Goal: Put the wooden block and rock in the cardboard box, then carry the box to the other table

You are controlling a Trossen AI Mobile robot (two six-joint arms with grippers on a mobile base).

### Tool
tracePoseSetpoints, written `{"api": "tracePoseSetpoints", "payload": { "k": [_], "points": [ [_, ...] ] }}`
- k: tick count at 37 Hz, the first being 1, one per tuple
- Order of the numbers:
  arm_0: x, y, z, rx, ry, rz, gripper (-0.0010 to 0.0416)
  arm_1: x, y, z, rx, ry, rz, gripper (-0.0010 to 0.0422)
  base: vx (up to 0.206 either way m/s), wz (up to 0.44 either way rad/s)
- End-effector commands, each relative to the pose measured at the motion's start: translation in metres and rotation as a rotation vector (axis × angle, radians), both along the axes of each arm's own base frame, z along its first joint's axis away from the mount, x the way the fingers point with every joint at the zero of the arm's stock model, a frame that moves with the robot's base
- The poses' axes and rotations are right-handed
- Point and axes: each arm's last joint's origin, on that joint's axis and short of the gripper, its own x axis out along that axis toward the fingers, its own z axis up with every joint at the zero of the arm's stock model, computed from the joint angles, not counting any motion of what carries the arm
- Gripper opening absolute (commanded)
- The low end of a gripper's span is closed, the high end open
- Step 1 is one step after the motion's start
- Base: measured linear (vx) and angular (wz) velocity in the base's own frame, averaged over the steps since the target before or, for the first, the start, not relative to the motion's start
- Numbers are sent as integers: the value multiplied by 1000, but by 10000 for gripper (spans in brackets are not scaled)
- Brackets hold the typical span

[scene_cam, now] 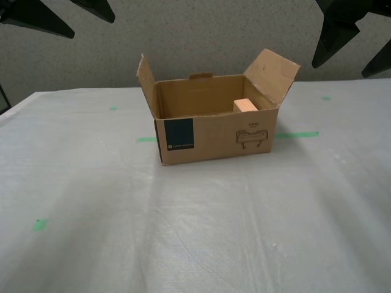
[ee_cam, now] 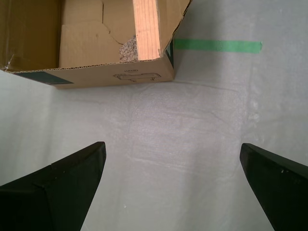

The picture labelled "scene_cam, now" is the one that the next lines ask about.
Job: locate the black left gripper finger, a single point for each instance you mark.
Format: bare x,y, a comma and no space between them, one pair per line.
33,15
97,9

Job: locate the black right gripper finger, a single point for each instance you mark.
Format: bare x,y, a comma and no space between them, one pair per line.
339,21
382,61

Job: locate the light wooden block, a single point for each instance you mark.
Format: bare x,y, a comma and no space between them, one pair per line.
244,106

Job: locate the cardboard box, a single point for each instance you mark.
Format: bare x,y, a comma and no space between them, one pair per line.
214,140

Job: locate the green tape square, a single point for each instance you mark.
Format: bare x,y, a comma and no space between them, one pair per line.
113,108
326,98
39,225

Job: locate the translucent plastic table cover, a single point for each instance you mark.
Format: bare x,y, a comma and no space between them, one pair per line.
183,229

